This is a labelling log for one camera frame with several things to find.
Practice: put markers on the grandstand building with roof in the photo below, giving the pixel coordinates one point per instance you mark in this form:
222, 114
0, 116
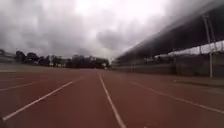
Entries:
180, 43

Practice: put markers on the row of trees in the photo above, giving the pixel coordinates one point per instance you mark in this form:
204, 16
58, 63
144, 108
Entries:
76, 61

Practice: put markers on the pale pole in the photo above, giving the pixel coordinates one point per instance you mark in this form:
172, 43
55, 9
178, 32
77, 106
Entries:
210, 56

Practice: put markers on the red running track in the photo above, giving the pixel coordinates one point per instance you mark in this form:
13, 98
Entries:
83, 103

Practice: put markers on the grass field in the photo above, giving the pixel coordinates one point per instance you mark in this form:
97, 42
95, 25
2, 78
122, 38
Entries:
26, 67

